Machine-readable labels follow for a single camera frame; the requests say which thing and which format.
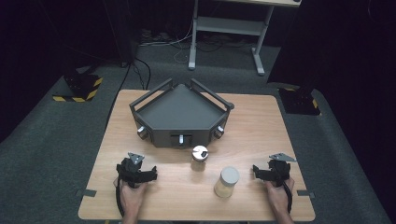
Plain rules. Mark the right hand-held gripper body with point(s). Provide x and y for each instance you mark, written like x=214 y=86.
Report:
x=278 y=171

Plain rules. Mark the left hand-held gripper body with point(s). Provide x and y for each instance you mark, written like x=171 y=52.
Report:
x=130 y=171

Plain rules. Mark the person's left hand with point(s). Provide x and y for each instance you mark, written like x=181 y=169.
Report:
x=132 y=197

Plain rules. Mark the person's right hand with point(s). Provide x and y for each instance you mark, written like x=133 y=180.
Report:
x=277 y=197

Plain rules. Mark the grey tape strip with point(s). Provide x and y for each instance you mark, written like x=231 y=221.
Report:
x=305 y=193
x=87 y=193

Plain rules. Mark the yellowish jar with grey lid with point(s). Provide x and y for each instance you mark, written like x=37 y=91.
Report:
x=229 y=179

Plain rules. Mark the glass jar with silver lid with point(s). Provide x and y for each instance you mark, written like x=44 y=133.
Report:
x=199 y=154

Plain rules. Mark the black stand base striped tape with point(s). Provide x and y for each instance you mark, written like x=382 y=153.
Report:
x=299 y=101
x=81 y=88

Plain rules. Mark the black curtain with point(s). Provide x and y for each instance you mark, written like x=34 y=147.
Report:
x=299 y=40

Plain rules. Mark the white metal desk frame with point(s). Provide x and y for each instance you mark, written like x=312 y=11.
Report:
x=230 y=25

